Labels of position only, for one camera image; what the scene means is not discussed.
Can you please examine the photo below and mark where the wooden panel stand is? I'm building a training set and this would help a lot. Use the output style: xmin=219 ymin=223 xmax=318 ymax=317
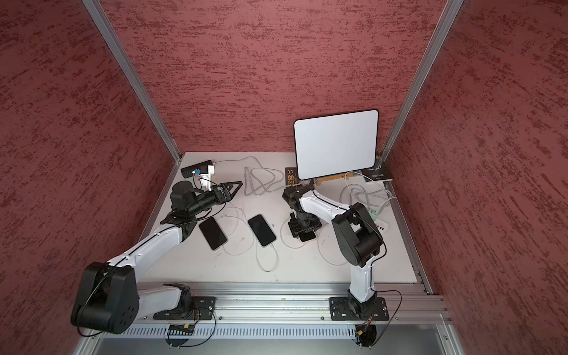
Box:
xmin=315 ymin=172 xmax=354 ymax=186

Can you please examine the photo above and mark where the thick white power cord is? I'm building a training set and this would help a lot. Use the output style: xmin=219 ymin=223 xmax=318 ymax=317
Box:
xmin=212 ymin=156 xmax=307 ymax=197

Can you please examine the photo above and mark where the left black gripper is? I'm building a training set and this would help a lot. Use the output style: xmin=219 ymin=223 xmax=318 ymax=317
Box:
xmin=188 ymin=181 xmax=243 ymax=214

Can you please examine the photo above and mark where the black power strip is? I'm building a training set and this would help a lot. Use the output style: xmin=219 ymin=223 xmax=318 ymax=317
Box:
xmin=181 ymin=160 xmax=214 ymax=178

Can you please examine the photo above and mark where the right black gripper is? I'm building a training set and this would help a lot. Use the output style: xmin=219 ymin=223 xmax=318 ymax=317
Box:
xmin=288 ymin=209 xmax=322 ymax=238

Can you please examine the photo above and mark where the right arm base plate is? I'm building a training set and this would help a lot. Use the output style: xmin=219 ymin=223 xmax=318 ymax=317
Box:
xmin=328 ymin=297 xmax=390 ymax=321

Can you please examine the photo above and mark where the aluminium front rail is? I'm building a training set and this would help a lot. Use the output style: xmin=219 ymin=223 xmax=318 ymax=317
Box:
xmin=90 ymin=283 xmax=453 ymax=325

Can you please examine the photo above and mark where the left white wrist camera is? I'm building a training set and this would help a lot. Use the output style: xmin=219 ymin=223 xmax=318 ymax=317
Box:
xmin=192 ymin=164 xmax=214 ymax=176

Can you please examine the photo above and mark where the black book gold lettering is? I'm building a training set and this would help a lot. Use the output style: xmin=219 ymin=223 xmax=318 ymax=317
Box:
xmin=285 ymin=167 xmax=312 ymax=189

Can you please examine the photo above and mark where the white power strip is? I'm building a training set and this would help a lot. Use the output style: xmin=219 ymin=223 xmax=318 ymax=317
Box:
xmin=374 ymin=219 xmax=389 ymax=233

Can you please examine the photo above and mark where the phone green case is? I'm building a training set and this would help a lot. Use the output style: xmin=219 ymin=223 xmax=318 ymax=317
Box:
xmin=248 ymin=214 xmax=277 ymax=247

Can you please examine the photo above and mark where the white light panel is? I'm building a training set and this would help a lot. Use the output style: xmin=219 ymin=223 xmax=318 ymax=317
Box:
xmin=293 ymin=109 xmax=380 ymax=180

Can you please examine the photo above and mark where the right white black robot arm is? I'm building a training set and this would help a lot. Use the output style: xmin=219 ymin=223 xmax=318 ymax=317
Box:
xmin=283 ymin=183 xmax=384 ymax=319

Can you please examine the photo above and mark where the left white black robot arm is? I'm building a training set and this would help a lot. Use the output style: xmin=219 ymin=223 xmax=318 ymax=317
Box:
xmin=70 ymin=180 xmax=243 ymax=334

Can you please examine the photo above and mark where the phone white cable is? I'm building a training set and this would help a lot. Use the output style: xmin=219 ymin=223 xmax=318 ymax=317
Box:
xmin=279 ymin=217 xmax=356 ymax=268
xmin=212 ymin=177 xmax=280 ymax=274
xmin=201 ymin=179 xmax=257 ymax=257

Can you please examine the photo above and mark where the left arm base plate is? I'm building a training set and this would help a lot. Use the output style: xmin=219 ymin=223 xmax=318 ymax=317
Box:
xmin=153 ymin=297 xmax=217 ymax=322

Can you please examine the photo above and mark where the small black booklet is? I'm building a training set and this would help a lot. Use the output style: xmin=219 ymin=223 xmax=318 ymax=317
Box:
xmin=361 ymin=164 xmax=393 ymax=181

